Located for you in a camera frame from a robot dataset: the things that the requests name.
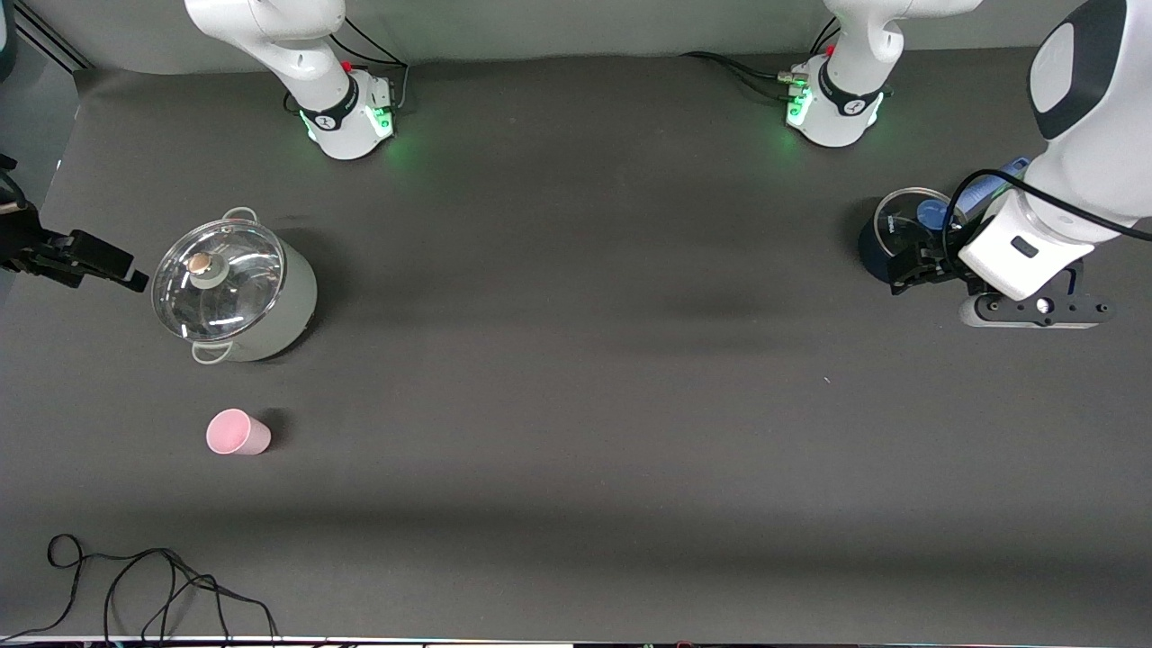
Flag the pink plastic cup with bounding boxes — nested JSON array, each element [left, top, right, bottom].
[[206, 409, 272, 456]]

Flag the glass lid with blue knob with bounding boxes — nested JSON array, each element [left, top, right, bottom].
[[874, 187, 968, 271]]

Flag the dark blue saucepan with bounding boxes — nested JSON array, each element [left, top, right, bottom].
[[858, 157, 1032, 287]]

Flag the glass lid with wooden knob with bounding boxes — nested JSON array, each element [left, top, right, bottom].
[[151, 219, 287, 343]]

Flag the grey steel stock pot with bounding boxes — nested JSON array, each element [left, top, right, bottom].
[[153, 207, 318, 364]]

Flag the dark grey table cloth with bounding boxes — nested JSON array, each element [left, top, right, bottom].
[[0, 31, 1152, 644]]

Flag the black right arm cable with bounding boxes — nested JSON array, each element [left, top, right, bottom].
[[0, 155, 30, 212]]

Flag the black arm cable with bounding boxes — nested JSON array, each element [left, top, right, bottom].
[[943, 169, 1152, 271], [0, 155, 30, 212]]

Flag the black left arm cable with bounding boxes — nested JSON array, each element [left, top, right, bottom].
[[943, 169, 1152, 271]]

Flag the black left base cables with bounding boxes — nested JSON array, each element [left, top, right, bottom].
[[679, 16, 842, 102]]

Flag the black base cables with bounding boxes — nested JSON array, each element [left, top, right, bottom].
[[679, 16, 842, 102], [286, 16, 411, 116]]

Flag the thin black loose cable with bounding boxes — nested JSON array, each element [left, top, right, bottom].
[[0, 534, 280, 642]]

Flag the black right base cables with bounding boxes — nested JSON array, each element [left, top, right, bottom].
[[286, 16, 411, 116]]

